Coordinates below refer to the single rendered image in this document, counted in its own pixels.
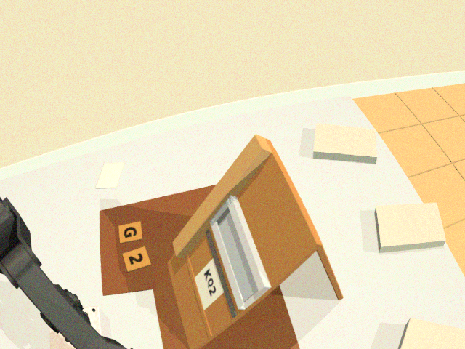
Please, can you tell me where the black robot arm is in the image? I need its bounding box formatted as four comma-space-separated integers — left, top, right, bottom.
0, 197, 127, 349

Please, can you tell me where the orange letter tile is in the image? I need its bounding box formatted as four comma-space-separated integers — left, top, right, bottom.
123, 247, 151, 272
119, 222, 143, 244

